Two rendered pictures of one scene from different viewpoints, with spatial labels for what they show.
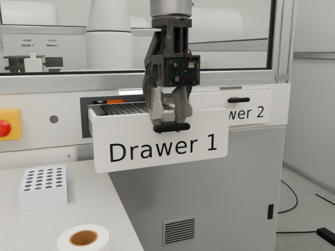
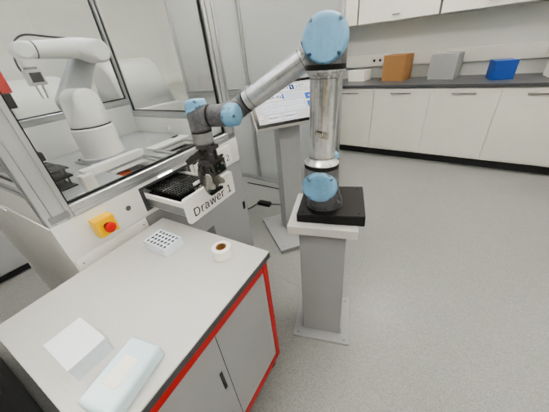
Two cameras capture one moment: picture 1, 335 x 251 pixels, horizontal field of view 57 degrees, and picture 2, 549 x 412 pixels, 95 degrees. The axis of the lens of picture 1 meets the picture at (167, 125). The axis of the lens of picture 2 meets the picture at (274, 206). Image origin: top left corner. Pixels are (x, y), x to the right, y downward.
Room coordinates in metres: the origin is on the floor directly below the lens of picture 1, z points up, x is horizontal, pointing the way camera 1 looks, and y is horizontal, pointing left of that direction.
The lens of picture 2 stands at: (-0.31, 0.38, 1.37)
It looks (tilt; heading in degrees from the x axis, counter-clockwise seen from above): 32 degrees down; 323
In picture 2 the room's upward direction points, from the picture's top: 6 degrees counter-clockwise
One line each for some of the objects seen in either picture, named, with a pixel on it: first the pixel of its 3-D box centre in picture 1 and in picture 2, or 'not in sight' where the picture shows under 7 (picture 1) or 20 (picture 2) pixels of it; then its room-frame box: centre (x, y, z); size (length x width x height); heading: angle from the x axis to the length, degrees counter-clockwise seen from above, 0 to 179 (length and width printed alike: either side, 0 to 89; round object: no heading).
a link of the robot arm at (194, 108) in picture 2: not in sight; (198, 115); (0.58, -0.01, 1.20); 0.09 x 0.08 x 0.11; 35
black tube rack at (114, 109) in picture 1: (139, 120); (179, 189); (0.80, 0.07, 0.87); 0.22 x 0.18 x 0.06; 20
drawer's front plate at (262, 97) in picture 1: (231, 108); (214, 161); (0.96, -0.20, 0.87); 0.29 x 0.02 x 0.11; 110
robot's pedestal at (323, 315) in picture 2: not in sight; (323, 270); (0.30, -0.36, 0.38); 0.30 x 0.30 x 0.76; 35
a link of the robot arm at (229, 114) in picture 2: not in sight; (225, 114); (0.51, -0.08, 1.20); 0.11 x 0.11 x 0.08; 35
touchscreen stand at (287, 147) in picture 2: not in sight; (292, 177); (1.03, -0.85, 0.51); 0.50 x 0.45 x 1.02; 159
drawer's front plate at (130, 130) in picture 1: (165, 138); (211, 195); (0.61, 0.00, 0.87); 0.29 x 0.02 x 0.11; 110
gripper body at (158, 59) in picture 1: (172, 54); (209, 158); (0.58, -0.01, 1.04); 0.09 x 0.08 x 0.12; 20
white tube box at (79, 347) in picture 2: not in sight; (79, 347); (0.32, 0.56, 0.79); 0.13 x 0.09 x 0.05; 19
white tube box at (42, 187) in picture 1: (45, 185); (163, 242); (0.59, 0.25, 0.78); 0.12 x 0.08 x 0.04; 19
